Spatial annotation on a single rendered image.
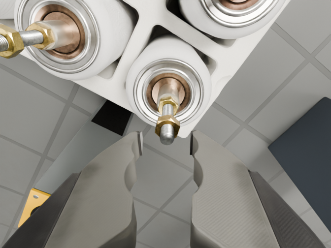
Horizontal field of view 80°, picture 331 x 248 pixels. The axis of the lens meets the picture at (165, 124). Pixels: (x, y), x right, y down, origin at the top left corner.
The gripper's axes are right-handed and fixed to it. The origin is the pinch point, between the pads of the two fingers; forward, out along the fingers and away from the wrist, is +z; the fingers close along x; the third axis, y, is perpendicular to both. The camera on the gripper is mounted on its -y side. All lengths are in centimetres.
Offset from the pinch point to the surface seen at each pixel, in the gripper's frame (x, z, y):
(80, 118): -23.3, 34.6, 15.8
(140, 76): -2.7, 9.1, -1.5
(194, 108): 2.9, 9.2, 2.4
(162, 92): -0.5, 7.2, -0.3
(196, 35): 3.7, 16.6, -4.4
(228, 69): 8.2, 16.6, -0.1
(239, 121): 17.6, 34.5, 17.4
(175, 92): 0.8, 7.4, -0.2
